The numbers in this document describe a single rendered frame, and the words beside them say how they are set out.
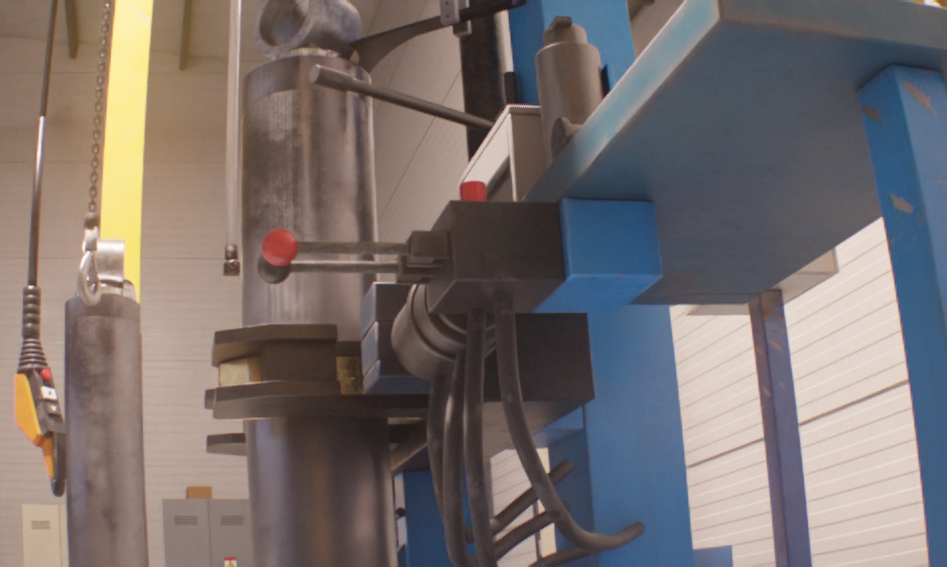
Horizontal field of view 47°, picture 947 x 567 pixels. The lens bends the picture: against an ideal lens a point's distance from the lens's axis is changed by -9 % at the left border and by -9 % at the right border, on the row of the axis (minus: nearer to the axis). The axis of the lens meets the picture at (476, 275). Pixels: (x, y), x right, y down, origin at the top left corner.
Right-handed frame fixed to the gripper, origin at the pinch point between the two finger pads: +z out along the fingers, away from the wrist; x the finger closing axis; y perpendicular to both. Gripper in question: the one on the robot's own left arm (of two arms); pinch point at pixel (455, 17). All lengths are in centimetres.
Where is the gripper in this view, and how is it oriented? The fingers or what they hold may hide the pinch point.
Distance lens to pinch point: 184.0
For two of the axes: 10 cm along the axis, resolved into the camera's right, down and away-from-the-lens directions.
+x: -4.1, -2.3, -8.8
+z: 0.7, 9.5, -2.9
